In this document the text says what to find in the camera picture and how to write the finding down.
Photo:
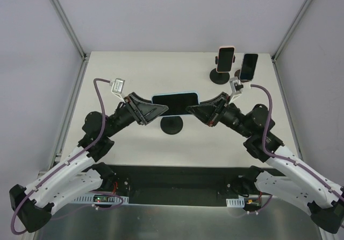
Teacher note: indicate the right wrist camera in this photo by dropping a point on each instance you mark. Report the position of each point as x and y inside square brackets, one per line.
[238, 87]

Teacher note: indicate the phone with clear case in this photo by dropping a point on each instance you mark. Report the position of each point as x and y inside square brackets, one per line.
[248, 66]

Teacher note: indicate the phone with pink case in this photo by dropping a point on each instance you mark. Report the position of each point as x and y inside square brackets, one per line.
[225, 58]

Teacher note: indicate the phone with blue case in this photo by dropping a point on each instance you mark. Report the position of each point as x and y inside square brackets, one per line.
[176, 102]

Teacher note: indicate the left aluminium frame post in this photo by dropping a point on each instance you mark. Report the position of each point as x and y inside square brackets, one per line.
[59, 10]

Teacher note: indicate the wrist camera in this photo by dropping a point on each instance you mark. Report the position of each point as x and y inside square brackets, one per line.
[117, 86]
[238, 87]

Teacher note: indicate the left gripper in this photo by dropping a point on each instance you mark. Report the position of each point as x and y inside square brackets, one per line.
[135, 111]

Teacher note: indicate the brown base phone stand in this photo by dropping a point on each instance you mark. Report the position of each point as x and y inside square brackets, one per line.
[237, 74]

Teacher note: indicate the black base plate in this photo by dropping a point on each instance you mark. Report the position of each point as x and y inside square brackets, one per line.
[180, 186]

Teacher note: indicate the circuit board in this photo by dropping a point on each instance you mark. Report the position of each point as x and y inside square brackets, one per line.
[241, 202]
[110, 200]

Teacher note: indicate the aluminium frame post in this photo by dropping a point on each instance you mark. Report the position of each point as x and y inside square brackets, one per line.
[292, 28]
[59, 10]

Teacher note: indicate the left circuit board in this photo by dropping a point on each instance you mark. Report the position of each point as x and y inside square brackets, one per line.
[110, 200]

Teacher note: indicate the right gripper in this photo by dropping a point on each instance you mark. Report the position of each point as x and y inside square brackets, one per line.
[219, 113]

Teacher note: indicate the black clamp phone stand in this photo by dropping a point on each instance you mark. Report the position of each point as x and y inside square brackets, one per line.
[219, 78]

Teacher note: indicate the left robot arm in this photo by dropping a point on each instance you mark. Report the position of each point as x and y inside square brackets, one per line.
[35, 203]

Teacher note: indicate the right aluminium frame post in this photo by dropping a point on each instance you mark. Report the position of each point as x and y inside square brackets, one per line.
[292, 28]

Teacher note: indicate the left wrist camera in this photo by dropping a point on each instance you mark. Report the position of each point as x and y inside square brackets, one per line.
[117, 86]

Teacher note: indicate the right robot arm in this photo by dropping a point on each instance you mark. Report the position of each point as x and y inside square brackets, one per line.
[314, 194]

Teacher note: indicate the right circuit board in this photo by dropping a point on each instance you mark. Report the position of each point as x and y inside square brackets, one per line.
[241, 202]

